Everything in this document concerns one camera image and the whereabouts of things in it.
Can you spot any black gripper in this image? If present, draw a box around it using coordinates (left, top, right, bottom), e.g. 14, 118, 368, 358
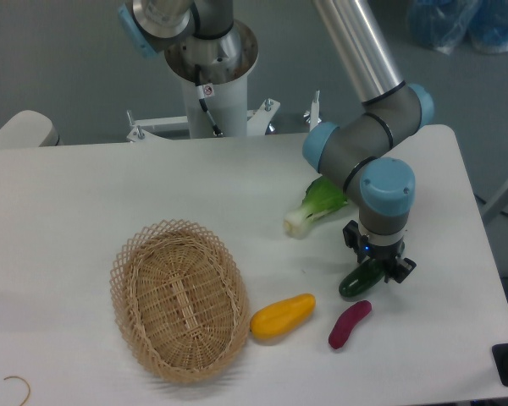
343, 221, 417, 283

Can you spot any dark green cucumber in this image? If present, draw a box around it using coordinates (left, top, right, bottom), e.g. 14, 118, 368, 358
339, 259, 384, 299

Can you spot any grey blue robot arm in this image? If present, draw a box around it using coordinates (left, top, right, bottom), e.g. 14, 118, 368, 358
118, 1, 433, 282

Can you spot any green bok choy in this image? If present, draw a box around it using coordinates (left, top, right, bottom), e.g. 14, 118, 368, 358
283, 176, 348, 239

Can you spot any purple sweet potato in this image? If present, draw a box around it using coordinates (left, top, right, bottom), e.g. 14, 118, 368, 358
328, 300, 373, 349

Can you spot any yellow squash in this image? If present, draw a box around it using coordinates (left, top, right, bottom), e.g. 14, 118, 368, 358
250, 294, 317, 341

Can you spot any woven wicker basket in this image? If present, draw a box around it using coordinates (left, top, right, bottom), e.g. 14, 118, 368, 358
110, 219, 250, 384

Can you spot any blue plastic bag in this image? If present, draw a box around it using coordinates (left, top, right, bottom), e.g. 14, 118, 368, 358
406, 1, 508, 54

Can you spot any white chair back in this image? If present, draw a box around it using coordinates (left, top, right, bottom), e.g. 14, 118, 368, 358
0, 110, 63, 150

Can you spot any tan rubber band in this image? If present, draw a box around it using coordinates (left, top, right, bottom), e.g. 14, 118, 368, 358
3, 376, 32, 403

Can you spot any black pedestal cable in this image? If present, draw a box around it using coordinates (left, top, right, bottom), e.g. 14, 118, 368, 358
193, 63, 224, 137

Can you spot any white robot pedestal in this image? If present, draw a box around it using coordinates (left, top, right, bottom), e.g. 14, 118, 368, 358
125, 20, 323, 144

